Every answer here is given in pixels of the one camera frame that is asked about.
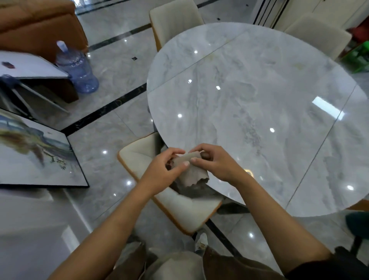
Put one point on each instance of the person's left hand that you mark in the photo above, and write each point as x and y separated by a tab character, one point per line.
158	178

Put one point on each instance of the red plastic stool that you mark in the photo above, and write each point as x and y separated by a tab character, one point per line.
363	33

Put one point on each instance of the small red magnet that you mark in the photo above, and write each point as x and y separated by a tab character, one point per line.
8	65

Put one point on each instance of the person's grey trousers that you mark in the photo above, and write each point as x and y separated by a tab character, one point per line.
199	251

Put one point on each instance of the green plastic stool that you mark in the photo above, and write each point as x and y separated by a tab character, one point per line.
357	57

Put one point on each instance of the black framed abstract painting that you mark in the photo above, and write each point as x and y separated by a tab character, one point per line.
28	164

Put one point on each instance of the person's right hand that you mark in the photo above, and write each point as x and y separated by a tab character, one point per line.
225	168

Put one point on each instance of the person's left forearm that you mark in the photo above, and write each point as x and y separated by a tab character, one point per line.
103	236

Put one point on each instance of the person's black shirt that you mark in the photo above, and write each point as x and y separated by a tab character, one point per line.
340	268

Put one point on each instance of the person's cream top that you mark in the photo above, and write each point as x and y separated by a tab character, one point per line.
173	268

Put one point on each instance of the blue water jug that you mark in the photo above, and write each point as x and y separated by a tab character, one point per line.
77	72

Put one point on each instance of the orange sofa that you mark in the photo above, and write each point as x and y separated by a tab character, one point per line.
37	28

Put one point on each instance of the grey marble dining table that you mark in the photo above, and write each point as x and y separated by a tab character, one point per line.
259	101

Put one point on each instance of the person's white shoe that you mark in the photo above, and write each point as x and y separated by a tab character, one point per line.
201	240

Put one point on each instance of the grey cleaning cloth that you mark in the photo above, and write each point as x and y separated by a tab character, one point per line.
193	174

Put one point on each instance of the person's brown vest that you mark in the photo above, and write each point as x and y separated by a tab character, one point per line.
230	268

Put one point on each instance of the person's right forearm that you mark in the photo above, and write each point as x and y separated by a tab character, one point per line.
282	228

